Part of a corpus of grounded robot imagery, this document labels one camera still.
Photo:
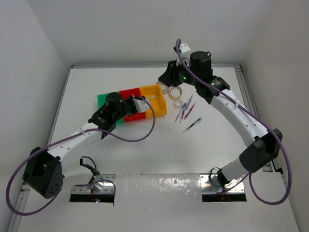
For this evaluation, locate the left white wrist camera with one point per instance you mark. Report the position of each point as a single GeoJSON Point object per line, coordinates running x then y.
{"type": "Point", "coordinates": [142, 105]}

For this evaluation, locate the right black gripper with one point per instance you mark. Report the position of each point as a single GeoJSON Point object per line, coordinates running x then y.
{"type": "Point", "coordinates": [169, 76]}

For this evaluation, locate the red plastic bin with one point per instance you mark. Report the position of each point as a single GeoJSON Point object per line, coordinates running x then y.
{"type": "Point", "coordinates": [136, 93]}

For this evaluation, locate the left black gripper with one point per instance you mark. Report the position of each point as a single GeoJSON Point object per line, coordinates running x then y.
{"type": "Point", "coordinates": [130, 99]}

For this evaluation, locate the blue ink pen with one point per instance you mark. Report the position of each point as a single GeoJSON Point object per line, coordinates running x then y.
{"type": "Point", "coordinates": [189, 101]}

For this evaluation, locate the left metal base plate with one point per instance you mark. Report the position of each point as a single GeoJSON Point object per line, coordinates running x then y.
{"type": "Point", "coordinates": [101, 184]}

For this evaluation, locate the tan tape roll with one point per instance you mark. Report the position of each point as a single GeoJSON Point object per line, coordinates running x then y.
{"type": "Point", "coordinates": [175, 93]}

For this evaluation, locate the magenta ink pen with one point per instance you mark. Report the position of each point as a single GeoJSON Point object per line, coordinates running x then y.
{"type": "Point", "coordinates": [190, 110]}

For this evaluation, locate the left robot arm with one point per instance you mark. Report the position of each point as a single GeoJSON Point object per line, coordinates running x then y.
{"type": "Point", "coordinates": [46, 171]}

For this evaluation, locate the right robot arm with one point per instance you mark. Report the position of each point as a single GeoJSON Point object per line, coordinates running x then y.
{"type": "Point", "coordinates": [261, 146]}

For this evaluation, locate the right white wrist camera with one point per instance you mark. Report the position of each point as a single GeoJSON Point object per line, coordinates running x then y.
{"type": "Point", "coordinates": [185, 52]}

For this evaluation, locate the yellow plastic bin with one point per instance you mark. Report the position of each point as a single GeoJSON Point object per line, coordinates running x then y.
{"type": "Point", "coordinates": [159, 103]}

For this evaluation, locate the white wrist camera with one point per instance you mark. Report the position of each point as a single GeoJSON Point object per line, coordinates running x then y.
{"type": "Point", "coordinates": [142, 105]}
{"type": "Point", "coordinates": [185, 52]}

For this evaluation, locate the silver tape roll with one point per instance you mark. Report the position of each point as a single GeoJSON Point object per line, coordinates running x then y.
{"type": "Point", "coordinates": [165, 89]}

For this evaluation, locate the small white tape roll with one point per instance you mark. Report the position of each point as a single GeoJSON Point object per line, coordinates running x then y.
{"type": "Point", "coordinates": [178, 103]}

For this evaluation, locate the green ink pen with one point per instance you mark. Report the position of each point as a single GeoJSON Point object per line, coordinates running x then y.
{"type": "Point", "coordinates": [193, 124]}

